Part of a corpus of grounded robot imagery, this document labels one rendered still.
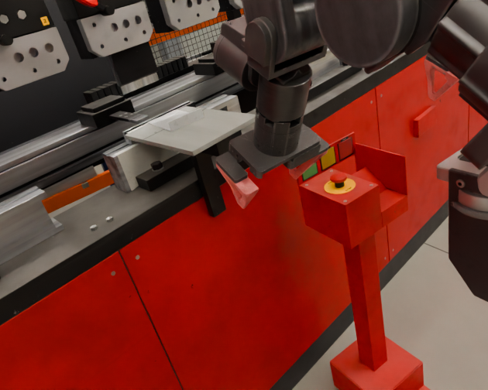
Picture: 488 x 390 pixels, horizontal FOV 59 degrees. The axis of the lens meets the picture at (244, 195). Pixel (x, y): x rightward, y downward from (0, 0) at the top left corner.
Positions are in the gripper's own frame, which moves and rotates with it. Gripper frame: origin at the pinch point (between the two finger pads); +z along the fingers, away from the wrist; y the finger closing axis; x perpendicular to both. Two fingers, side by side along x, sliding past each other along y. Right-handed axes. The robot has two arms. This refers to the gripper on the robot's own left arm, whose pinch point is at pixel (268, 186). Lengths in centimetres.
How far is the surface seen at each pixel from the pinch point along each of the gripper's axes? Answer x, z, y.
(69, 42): -100, 30, -4
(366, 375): 23, 87, -30
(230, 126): -23.8, 11.7, -10.8
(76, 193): -155, 156, 3
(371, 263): 6, 50, -36
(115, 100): -65, 29, -3
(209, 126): -28.2, 13.9, -8.7
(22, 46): -51, -1, 17
